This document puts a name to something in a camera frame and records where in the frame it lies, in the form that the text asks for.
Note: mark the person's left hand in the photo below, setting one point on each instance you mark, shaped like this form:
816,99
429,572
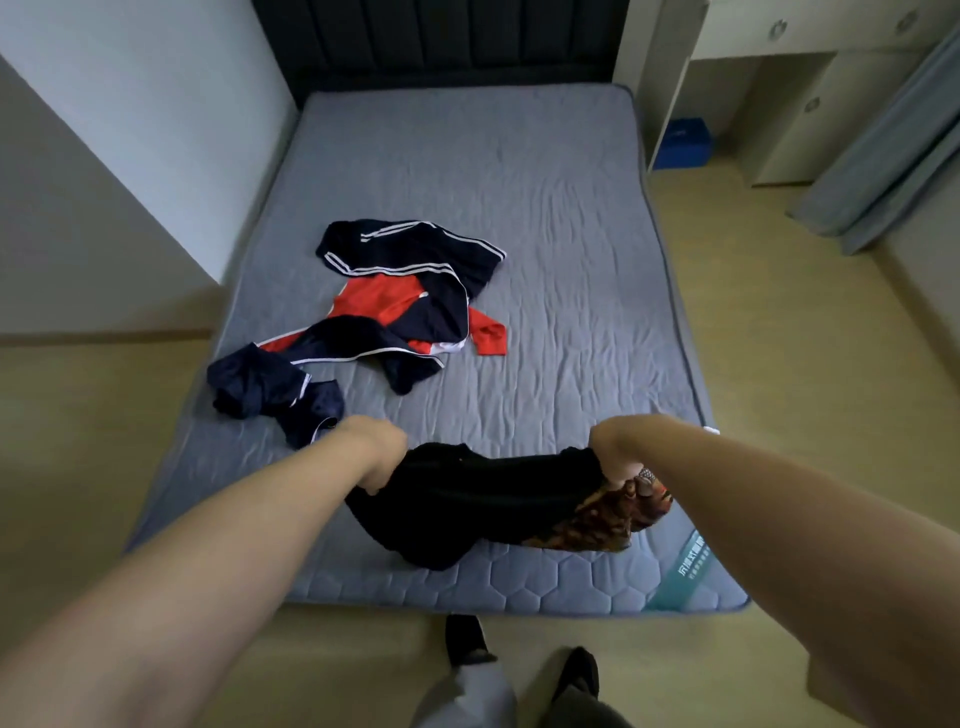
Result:
379,446

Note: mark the person's right hand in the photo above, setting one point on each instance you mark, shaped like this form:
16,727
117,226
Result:
615,446

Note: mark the black garment with orange print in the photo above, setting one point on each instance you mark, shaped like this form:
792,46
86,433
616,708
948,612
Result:
480,502

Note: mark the person's right forearm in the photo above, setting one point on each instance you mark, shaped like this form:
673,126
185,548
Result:
810,555

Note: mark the person's left forearm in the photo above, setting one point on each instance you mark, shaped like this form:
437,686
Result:
187,592

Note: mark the navy track pants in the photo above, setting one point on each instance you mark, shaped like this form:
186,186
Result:
262,390

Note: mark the navy and red track jacket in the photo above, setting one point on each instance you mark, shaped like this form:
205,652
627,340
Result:
405,300

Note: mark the person's left black slipper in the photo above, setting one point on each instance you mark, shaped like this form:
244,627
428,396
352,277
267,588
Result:
465,639

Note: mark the person's black slipper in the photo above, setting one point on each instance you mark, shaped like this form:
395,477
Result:
465,639
577,671

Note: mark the person's right black slipper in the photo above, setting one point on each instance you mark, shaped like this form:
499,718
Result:
577,671

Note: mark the grey quilted mattress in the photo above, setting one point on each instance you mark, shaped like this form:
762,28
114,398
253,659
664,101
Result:
525,225

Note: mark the person's grey trouser legs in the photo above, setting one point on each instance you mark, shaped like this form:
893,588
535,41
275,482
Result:
495,697

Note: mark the blue box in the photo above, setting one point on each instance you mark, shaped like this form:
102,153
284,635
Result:
682,142

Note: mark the white cabinet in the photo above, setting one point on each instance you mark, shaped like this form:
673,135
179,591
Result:
817,127

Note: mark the grey curtain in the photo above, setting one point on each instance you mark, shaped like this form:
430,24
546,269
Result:
885,157

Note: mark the dark padded headboard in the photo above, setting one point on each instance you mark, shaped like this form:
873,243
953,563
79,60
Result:
442,41

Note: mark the white desk with drawers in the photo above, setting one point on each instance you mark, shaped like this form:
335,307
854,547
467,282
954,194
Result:
787,45

